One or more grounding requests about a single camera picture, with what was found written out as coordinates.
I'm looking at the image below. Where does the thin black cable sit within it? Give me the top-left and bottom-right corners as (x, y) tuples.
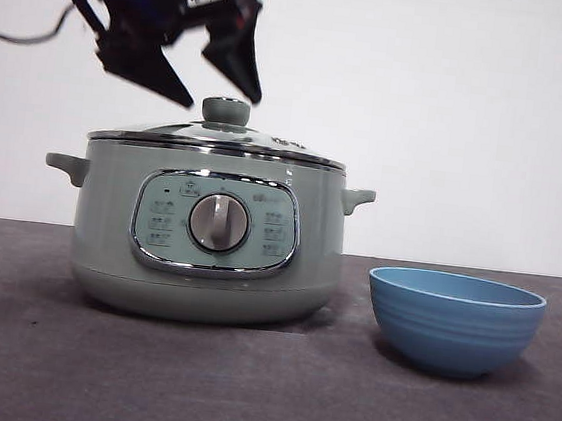
(0, 0), (79, 50)

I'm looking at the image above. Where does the blue ribbed bowl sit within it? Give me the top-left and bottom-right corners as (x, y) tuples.
(358, 262), (550, 387)

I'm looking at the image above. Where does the glass lid with green knob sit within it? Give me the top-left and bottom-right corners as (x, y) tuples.
(86, 83), (352, 171)

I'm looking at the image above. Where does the pale green electric steamer pot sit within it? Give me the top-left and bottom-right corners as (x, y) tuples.
(29, 133), (381, 342)

